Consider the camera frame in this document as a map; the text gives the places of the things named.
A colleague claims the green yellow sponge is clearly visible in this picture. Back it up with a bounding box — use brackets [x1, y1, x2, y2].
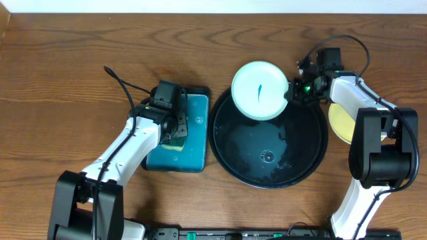
[161, 137, 185, 151]

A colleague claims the black rectangular water tray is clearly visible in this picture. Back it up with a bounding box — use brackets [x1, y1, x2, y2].
[141, 87, 210, 173]

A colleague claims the yellow plate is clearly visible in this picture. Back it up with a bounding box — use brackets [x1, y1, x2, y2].
[328, 103, 388, 145]

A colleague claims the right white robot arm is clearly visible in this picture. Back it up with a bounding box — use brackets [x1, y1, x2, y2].
[286, 71, 420, 239]

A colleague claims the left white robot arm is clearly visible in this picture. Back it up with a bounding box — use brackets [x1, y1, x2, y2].
[47, 105, 188, 239]

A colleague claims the round black serving tray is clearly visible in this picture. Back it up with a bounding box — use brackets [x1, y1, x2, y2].
[208, 89, 328, 189]

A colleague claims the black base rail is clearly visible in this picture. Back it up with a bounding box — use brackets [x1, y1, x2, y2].
[146, 227, 401, 240]

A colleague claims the mint plate with blue stain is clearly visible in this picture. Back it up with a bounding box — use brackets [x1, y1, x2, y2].
[231, 61, 289, 121]

